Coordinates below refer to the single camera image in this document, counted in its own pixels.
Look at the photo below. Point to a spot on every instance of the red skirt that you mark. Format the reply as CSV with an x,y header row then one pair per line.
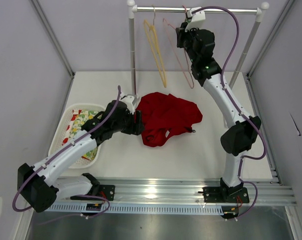
x,y
165,116

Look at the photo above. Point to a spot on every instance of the lemon print cloth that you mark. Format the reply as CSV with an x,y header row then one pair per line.
x,y
78,119

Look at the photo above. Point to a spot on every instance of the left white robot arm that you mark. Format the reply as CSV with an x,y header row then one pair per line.
x,y
40,184

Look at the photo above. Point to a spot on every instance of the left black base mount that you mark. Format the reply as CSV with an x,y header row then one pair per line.
x,y
103,191

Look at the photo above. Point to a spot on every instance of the green clothes hanger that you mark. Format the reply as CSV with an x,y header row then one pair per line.
x,y
187,62

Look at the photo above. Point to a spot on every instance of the yellow clothes hanger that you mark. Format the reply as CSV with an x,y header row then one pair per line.
x,y
151,34

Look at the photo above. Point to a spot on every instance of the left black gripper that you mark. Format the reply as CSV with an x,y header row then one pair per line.
x,y
135,128

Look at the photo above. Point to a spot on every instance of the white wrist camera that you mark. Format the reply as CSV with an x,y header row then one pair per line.
x,y
130,100
195,18

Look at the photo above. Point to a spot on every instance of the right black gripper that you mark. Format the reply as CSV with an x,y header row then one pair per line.
x,y
182,34

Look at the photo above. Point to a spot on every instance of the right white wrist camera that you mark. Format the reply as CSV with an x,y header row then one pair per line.
x,y
195,18

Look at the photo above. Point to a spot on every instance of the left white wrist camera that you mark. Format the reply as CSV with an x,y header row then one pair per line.
x,y
130,100

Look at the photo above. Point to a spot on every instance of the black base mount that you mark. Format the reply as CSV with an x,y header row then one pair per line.
x,y
103,191
224,195

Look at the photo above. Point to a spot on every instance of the white clothes rack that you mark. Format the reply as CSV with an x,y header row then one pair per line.
x,y
259,13

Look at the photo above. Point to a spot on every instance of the white plastic laundry basket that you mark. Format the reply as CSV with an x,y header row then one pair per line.
x,y
60,132

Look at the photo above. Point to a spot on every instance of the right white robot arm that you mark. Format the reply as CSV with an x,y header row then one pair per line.
x,y
242,128

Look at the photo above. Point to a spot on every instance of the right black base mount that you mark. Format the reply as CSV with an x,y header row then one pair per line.
x,y
224,195

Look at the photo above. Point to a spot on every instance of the white slotted cable duct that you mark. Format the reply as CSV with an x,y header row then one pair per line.
x,y
126,208

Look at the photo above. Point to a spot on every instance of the aluminium mounting rail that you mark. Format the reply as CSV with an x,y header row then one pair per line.
x,y
187,191

